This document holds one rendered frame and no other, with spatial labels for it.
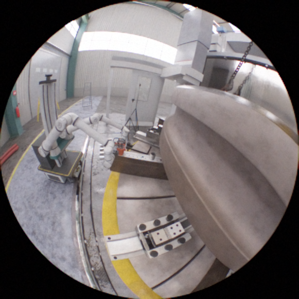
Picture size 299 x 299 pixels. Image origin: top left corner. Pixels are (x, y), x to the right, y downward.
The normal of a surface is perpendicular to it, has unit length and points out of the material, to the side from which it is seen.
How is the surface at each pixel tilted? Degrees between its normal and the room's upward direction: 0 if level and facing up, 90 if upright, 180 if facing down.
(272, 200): 90
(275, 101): 90
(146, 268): 0
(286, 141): 90
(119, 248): 0
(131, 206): 0
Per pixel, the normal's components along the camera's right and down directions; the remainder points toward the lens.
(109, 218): 0.20, -0.80
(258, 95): -0.91, 0.07
